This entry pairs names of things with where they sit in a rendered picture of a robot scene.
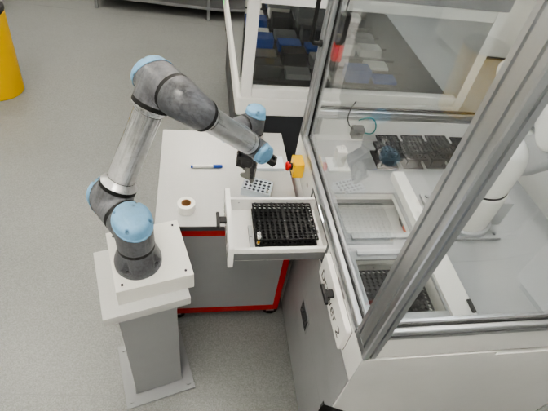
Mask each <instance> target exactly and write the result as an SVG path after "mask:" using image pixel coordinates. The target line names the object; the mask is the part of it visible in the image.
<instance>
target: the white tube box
mask: <svg viewBox="0 0 548 411"><path fill-rule="evenodd" d="M272 187H273V182H272V181H268V180H264V179H258V178H254V182H253V183H250V181H249V180H248V179H244V181H243V184H242V186H241V195H243V196H248V197H270V196H271V192H272ZM267 189H268V190H269V193H266V190H267Z"/></svg>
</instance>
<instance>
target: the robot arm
mask: <svg viewBox="0 0 548 411"><path fill-rule="evenodd" d="M130 79H131V81H132V84H133V86H134V87H135V88H134V90H133V93H132V95H131V97H130V99H131V101H132V103H133V105H134V107H133V108H132V111H131V114H130V117H129V119H128V122H127V123H126V128H125V130H124V132H123V134H122V137H121V140H120V143H119V145H118V147H117V151H116V152H115V155H114V158H113V161H112V163H111V166H110V167H109V170H108V172H107V173H104V174H102V175H101V176H100V177H98V178H97V179H95V182H91V184H90V185H89V187H88V189H87V191H86V200H87V202H88V204H89V206H90V208H91V209H92V210H93V211H94V212H95V213H96V214H97V216H98V217H99V219H100V220H101V221H102V222H103V224H104V225H105V226H106V228H107V229H108V230H109V231H110V232H111V234H112V235H113V237H114V239H115V242H116V246H117V250H116V253H115V255H114V260H113V261H114V266H115V269H116V271H117V273H118V274H119V275H120V276H122V277H124V278H126V279H128V280H132V281H139V280H143V279H146V278H149V277H150V276H152V275H154V274H155V273H156V272H157V271H158V270H159V268H160V266H161V262H162V257H161V251H160V249H159V247H158V246H157V244H156V243H155V237H154V229H153V228H154V222H153V217H152V214H151V212H150V210H149V208H148V207H147V206H145V205H144V204H142V203H140V202H138V203H136V202H135V201H134V198H135V194H136V193H137V190H138V187H137V185H136V183H135V181H136V180H137V178H138V175H139V172H140V170H141V168H142V166H143V163H144V160H145V158H146V156H147V154H148V151H149V149H150V147H151V145H152V142H153V140H154V137H155V135H156V133H157V130H158V127H159V125H160V124H161V120H162V118H163V117H168V116H169V117H171V118H173V119H174V120H176V121H177V122H180V123H183V124H184V125H186V126H189V127H191V128H193V129H194V130H196V131H199V132H207V133H209V134H210V135H213V136H214V137H215V138H217V139H220V140H222V141H223V142H224V143H226V144H229V145H230V146H232V147H234V148H235V149H237V150H239V151H237V156H236V166H239V167H240V168H242V169H243V170H244V171H245V172H241V173H240V176H241V177H243V178H245V179H248V180H249V181H250V183H253V182H254V178H255V174H256V170H257V165H258V163H259V164H260V165H262V164H265V163H267V164H268V165H270V166H271V167H273V166H275V165H276V161H277V157H276V156H275V155H274V154H273V148H272V146H270V145H269V144H268V143H267V142H266V141H265V140H263V130H264V124H265V120H266V109H265V108H264V107H263V106H262V105H261V104H249V105H248V106H247V107H246V110H245V113H243V114H241V115H240V116H237V117H234V118H231V117H229V116H228V115H227V114H225V113H223V112H222V111H220V110H219V108H218V106H217V104H216V103H215V102H214V101H213V100H211V99H210V98H209V97H208V96H207V95H205V94H204V93H203V92H202V90H201V89H200V88H199V87H198V86H197V85H196V84H195V83H194V82H193V81H192V80H191V79H189V78H188V77H187V76H185V75H184V74H183V73H182V72H180V71H179V70H178V69H177V68H176V67H175V66H174V65H173V64H172V63H171V62H170V61H168V60H166V59H164V58H163V57H161V56H159V55H148V56H146V57H145V58H143V59H141V60H139V61H138V62H137V63H136V64H135V65H134V67H133V69H132V70H131V73H130Z"/></svg>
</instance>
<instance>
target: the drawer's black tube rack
mask: <svg viewBox="0 0 548 411"><path fill-rule="evenodd" d="M256 206H257V207H258V213H259V220H257V219H255V220H256V221H259V224H260V231H261V237H262V240H261V241H260V243H259V245H257V241H256V236H255V229H254V216H253V210H252V209H251V215H252V223H253V229H254V242H255V247H271V246H315V245H317V242H316V240H319V237H318V234H317V230H316V225H315V221H314V218H313V214H312V208H311V205H310V203H257V205H256ZM259 207H260V208H261V209H259ZM263 207H265V208H266V209H264V208H263ZM268 207H270V208H271V209H268ZM273 207H275V209H273ZM277 207H280V209H278V208H277ZM284 207H285V208H286V209H285V208H284ZM289 207H290V208H291V209H289ZM293 207H295V209H294V208H293ZM298 207H299V208H300V209H299V208H298ZM303 207H304V208H303ZM307 207H309V209H308V208H307ZM312 225H313V226H314V227H313V226H312ZM313 228H315V229H313ZM314 231H315V232H314ZM315 234H316V236H315ZM316 238H317V239H316Z"/></svg>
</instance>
